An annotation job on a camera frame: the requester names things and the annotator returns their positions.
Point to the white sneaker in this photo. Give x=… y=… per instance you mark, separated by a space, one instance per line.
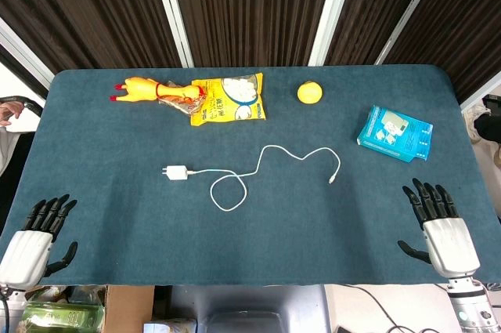
x=473 y=117

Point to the black chair armrest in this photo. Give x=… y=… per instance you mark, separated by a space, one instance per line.
x=31 y=106

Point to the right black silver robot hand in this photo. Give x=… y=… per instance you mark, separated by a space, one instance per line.
x=450 y=245

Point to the clear crinkly plastic wrapper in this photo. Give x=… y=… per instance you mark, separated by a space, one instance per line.
x=176 y=103

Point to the blue felt table cloth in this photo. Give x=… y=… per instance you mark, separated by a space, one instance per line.
x=117 y=153

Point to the bystander bare hand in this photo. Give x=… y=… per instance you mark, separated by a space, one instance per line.
x=9 y=111

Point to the yellow rubber chicken toy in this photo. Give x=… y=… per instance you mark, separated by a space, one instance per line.
x=137 y=90

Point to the white frame post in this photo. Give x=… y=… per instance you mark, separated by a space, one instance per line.
x=174 y=15
x=410 y=11
x=481 y=92
x=330 y=15
x=23 y=53

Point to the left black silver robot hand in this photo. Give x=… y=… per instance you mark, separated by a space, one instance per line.
x=25 y=256

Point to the white clothing of person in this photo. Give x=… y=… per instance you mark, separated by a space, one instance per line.
x=8 y=149

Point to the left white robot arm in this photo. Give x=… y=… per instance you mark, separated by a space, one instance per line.
x=13 y=295

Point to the yellow ball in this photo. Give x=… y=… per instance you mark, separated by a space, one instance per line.
x=310 y=93

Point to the yellow marshmallow snack bag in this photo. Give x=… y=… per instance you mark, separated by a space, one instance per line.
x=227 y=106

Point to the brown cardboard box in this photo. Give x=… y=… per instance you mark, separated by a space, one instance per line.
x=129 y=309

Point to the white charger plug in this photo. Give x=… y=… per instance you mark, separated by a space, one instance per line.
x=178 y=172

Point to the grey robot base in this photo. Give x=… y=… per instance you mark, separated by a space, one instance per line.
x=242 y=305

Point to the black bag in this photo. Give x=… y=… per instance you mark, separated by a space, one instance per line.
x=489 y=127

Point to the blue product box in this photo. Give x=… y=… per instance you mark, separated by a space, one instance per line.
x=395 y=133

